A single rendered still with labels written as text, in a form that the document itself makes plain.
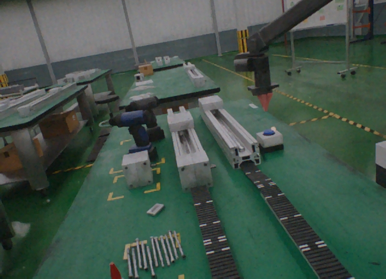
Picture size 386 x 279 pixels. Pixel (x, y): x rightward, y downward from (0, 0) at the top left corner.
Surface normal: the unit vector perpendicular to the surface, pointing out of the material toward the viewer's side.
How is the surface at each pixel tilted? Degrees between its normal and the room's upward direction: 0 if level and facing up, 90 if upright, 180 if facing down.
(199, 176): 90
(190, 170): 90
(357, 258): 0
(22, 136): 90
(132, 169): 90
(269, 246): 0
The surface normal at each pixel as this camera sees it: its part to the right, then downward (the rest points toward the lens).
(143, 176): 0.16, 0.29
